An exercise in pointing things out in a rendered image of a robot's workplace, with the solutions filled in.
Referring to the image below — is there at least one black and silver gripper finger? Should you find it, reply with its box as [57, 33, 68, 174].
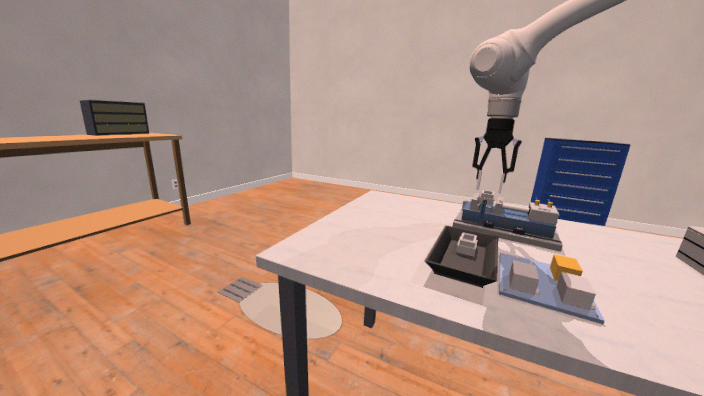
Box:
[498, 138, 522, 194]
[472, 136, 495, 190]

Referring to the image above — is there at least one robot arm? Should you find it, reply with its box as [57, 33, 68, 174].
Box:
[470, 0, 626, 119]

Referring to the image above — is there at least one orange rectangular block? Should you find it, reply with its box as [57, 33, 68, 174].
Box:
[550, 254, 583, 281]

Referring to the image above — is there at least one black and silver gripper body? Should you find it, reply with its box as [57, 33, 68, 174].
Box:
[484, 118, 515, 149]

